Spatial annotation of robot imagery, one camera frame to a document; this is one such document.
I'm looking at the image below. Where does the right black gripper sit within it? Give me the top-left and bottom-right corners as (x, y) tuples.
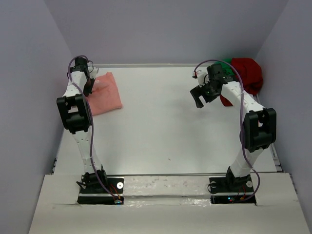
(190, 80), (220, 108)

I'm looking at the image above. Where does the pink t shirt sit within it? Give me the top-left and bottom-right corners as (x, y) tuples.
(86, 72), (122, 116)

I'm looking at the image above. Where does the red t shirt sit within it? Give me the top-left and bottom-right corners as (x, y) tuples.
(225, 58), (263, 96)

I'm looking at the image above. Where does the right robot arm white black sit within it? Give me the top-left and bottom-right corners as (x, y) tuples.
(190, 60), (277, 194)

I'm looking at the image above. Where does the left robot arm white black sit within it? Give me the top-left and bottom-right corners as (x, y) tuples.
(56, 55), (110, 194)

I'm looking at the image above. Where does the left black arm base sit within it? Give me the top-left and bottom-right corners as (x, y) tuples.
(76, 176), (124, 205)

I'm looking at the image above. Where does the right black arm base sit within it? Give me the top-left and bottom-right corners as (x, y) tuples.
(207, 175), (256, 205)

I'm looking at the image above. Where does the green t shirt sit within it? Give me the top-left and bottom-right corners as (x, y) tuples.
(215, 58), (235, 76)

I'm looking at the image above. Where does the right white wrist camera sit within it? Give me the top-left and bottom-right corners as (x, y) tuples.
(192, 70), (208, 87)

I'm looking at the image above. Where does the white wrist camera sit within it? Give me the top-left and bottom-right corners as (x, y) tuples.
(192, 70), (208, 87)
(88, 65), (98, 79)

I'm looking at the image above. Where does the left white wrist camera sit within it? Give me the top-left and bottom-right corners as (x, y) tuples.
(88, 65), (98, 79)

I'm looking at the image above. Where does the aluminium back rail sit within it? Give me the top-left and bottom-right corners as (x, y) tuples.
(95, 63), (197, 68)

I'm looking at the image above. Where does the aluminium left side rail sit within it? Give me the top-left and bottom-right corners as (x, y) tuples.
(50, 156), (58, 175)

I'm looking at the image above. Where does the aluminium front rail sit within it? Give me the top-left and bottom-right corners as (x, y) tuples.
(108, 173), (226, 177)

